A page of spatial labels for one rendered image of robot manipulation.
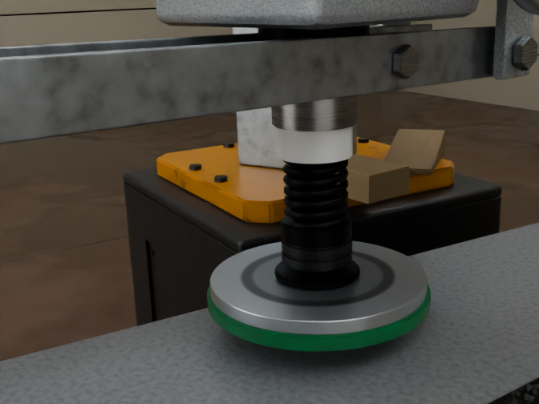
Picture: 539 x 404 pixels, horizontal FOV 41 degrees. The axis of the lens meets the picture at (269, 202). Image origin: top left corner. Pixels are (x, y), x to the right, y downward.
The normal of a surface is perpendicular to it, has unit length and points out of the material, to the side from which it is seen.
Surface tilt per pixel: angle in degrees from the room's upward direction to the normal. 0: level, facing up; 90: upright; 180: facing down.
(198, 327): 0
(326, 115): 90
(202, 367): 0
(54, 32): 90
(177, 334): 0
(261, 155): 90
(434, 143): 11
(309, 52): 90
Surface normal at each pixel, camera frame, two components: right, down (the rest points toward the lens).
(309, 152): -0.18, 0.28
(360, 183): -0.79, 0.20
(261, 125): -0.50, 0.26
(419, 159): -0.10, -0.89
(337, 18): 0.61, 0.55
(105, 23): 0.51, 0.22
